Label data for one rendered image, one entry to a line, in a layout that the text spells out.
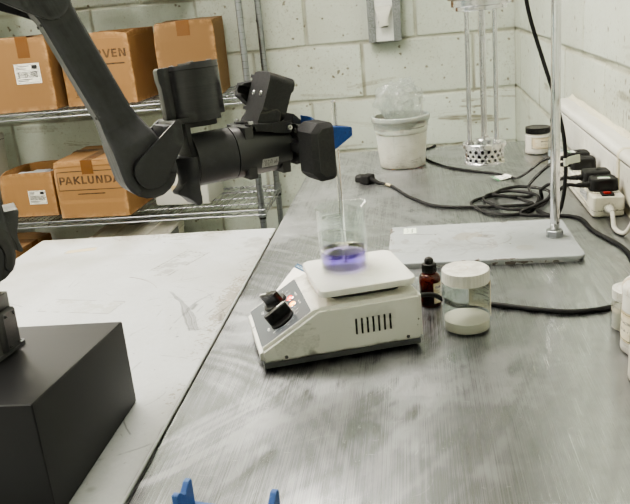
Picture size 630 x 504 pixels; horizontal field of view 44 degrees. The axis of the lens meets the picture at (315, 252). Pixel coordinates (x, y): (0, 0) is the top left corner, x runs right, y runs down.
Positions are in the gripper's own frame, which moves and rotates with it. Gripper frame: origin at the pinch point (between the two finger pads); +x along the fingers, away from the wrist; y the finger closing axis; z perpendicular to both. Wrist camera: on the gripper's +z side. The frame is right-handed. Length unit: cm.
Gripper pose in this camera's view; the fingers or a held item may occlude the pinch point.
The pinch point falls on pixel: (324, 135)
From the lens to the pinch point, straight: 92.0
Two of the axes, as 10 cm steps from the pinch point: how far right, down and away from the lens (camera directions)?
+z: -0.9, -9.5, -3.1
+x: 8.7, -2.3, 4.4
